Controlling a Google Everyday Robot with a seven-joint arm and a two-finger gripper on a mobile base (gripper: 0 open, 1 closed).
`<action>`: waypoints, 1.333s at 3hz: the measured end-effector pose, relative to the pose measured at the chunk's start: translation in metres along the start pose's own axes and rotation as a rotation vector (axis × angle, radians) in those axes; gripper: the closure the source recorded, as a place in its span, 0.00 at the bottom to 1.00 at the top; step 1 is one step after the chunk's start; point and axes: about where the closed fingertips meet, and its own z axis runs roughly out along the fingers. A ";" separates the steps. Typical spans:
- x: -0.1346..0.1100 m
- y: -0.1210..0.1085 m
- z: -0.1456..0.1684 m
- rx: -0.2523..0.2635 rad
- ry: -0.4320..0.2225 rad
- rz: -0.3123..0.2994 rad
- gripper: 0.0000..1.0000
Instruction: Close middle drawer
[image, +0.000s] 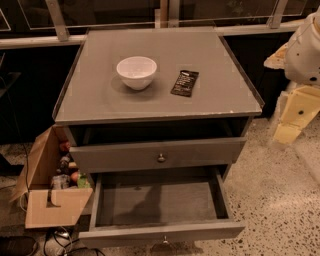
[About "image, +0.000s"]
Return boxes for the silver can in box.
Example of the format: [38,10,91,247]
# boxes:
[51,174,70,190]

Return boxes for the white ceramic bowl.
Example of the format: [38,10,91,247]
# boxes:
[116,56,157,90]

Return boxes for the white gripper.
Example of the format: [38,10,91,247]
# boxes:
[273,82,320,144]

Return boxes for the red apple in box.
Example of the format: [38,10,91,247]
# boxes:
[70,171,79,182]

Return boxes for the black floor cables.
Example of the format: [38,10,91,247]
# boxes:
[0,226,107,256]

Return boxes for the black snack packet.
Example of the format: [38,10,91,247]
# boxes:
[171,70,199,97]

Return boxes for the green packet in box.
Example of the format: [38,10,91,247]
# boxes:
[77,174,91,188]

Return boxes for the metal railing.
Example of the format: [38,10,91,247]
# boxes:
[0,0,320,50]

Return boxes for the grey drawer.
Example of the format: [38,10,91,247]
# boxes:
[79,166,244,248]
[70,137,246,173]

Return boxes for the open cardboard box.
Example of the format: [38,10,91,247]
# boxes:
[10,126,93,229]

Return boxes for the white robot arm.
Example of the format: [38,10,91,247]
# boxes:
[264,7,320,144]

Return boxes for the grey top drawer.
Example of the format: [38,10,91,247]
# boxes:
[70,137,246,173]

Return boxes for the dark bottle in box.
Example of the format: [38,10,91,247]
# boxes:
[57,154,71,174]

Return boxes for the grey drawer cabinet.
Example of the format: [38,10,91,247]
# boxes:
[52,27,266,188]

